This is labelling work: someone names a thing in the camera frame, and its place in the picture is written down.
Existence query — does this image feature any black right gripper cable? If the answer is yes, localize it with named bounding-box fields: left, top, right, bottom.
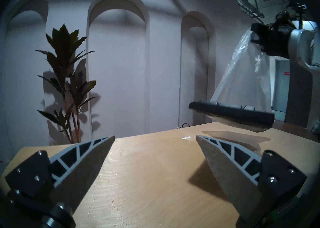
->
left=274, top=2, right=310, bottom=30

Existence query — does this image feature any tall dark potted plant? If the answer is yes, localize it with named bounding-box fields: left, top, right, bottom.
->
left=35, top=24, right=98, bottom=144

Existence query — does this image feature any black keyboard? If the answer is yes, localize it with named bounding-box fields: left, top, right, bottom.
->
left=188, top=101, right=275, bottom=132

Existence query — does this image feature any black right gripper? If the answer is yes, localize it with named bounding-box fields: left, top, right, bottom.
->
left=251, top=23, right=293, bottom=59

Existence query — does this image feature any dark brown door leaf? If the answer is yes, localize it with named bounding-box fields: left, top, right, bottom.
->
left=285, top=64, right=314, bottom=128

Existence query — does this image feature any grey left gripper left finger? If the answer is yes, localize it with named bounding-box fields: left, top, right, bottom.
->
left=5, top=135, right=115, bottom=215

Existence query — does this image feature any clear plastic wrapping bag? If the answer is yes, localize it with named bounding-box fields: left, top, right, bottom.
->
left=210, top=27, right=273, bottom=113

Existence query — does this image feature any grey hallway door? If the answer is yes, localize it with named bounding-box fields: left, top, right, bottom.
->
left=272, top=59, right=290, bottom=113

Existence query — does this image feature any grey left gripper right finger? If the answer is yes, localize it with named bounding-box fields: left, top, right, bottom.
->
left=196, top=135, right=307, bottom=224

